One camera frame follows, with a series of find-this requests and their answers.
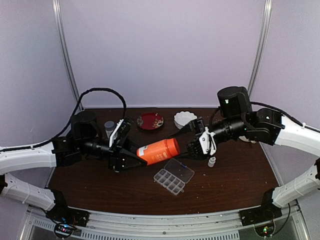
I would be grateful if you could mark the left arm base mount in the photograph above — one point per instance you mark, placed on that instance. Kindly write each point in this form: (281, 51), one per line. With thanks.
(65, 219)

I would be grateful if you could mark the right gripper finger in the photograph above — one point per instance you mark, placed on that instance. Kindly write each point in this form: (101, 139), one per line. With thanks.
(190, 127)
(193, 155)

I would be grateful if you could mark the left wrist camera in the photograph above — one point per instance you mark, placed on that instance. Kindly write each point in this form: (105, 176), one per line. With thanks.
(121, 130)

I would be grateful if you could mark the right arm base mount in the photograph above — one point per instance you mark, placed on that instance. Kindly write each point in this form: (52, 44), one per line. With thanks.
(263, 216)

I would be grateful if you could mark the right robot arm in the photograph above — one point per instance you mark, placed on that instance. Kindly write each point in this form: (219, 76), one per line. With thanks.
(269, 125)

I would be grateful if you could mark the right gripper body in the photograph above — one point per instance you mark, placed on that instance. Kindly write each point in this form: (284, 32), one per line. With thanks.
(198, 135)

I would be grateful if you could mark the right aluminium frame post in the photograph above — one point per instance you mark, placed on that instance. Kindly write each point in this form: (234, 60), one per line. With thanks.
(263, 35)

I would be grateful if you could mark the grey capped supplement bottle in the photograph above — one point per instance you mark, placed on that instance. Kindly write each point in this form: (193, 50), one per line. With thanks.
(109, 127)

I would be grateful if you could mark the red floral plate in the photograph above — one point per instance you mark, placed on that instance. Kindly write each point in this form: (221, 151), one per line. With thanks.
(150, 121)

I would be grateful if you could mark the front aluminium rail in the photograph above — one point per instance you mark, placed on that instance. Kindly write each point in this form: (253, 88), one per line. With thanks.
(225, 225)

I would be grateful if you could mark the orange pill bottle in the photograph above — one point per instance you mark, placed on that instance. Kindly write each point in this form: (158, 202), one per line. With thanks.
(159, 151)

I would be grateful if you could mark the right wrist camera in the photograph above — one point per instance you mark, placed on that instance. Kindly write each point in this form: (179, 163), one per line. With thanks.
(207, 142)

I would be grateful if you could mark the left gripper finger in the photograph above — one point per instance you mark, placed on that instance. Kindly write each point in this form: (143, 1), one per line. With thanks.
(133, 145)
(129, 160)

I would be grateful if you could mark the aluminium frame post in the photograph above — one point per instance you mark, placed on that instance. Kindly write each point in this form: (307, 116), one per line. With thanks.
(263, 35)
(56, 4)

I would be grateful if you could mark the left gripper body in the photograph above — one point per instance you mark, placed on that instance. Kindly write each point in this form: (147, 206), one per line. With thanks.
(113, 154)

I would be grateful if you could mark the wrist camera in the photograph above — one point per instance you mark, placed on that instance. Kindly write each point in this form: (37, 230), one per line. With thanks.
(121, 130)
(207, 142)

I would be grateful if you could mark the white scalloped dish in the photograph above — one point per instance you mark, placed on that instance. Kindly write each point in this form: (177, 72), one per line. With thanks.
(182, 118)

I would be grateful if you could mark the small white bottle right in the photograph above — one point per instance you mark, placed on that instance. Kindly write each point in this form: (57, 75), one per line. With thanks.
(211, 161)

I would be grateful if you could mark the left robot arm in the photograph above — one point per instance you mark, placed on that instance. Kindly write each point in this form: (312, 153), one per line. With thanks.
(84, 138)

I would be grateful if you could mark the left aluminium frame post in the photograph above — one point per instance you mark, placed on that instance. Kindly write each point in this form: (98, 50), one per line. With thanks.
(56, 4)

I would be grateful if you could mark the clear plastic pill organizer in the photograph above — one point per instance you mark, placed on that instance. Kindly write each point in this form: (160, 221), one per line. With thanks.
(174, 176)

